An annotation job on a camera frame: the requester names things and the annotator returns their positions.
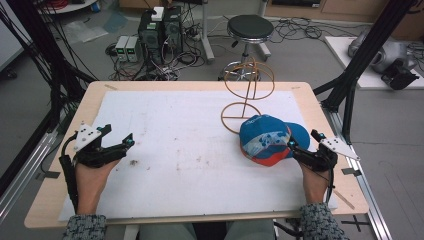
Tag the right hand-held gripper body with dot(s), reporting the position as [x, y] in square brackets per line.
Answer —
[321, 156]

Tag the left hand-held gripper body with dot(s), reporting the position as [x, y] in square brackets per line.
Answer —
[87, 156]

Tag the blue baseball cap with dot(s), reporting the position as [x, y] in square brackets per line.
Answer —
[266, 141]

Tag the person's right hand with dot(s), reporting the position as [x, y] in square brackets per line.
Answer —
[313, 185]

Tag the person's left hand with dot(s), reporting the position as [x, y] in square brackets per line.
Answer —
[93, 186]

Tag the white table mat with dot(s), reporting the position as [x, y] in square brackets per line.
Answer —
[186, 160]

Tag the light wooden table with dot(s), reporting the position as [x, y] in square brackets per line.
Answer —
[40, 206]

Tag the white floor board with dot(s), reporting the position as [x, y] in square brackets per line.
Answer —
[366, 80]

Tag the grey power supply unit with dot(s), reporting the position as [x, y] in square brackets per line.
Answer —
[121, 48]
[133, 49]

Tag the black device on board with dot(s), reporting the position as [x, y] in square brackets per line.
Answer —
[398, 76]

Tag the black computer tower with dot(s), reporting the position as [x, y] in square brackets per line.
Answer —
[150, 35]
[172, 30]

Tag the grey robot shell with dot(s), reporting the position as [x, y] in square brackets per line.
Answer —
[388, 53]

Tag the black round stool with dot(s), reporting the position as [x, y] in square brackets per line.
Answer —
[250, 28]

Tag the grey metal desk leg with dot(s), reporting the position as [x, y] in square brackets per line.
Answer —
[206, 36]

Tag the aluminium rail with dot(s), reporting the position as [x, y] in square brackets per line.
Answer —
[365, 186]
[23, 180]

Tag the black metal frame post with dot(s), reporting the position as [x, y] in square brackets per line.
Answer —
[363, 53]
[50, 50]

